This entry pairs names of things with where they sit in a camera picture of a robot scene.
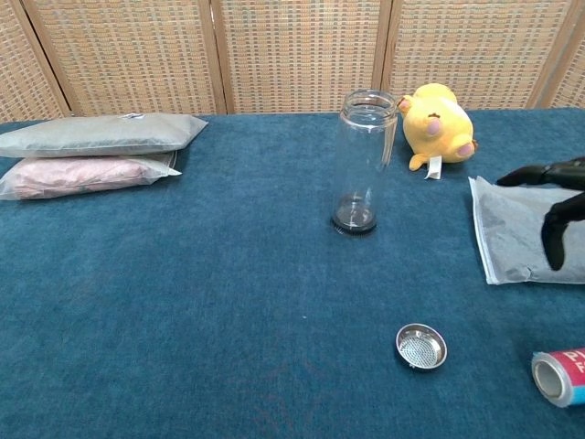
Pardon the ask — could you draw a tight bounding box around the pink packaged cloth bag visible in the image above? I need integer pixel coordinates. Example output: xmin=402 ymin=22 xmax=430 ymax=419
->
xmin=0 ymin=152 xmax=183 ymax=201

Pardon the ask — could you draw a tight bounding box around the yellow plush toy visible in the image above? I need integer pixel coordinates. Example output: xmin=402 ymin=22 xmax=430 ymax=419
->
xmin=396 ymin=82 xmax=479 ymax=173

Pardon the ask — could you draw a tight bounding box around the red and blue can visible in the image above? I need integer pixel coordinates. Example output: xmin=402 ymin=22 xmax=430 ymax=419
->
xmin=530 ymin=347 xmax=585 ymax=409

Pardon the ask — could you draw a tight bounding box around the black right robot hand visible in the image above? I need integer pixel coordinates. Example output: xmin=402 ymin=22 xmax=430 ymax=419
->
xmin=495 ymin=155 xmax=585 ymax=272

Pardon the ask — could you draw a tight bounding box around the metal strainer lid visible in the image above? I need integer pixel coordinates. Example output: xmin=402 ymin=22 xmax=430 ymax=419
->
xmin=395 ymin=323 xmax=449 ymax=372

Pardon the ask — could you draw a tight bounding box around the dark grey packaged cloth bag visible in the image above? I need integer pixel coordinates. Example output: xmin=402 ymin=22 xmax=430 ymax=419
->
xmin=468 ymin=176 xmax=585 ymax=286

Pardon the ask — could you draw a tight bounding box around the transparent plastic bottle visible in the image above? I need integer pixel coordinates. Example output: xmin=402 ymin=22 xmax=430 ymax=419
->
xmin=330 ymin=89 xmax=399 ymax=238

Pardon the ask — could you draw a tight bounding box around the woven folding screen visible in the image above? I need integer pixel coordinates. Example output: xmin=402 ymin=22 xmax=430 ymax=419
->
xmin=0 ymin=0 xmax=585 ymax=123

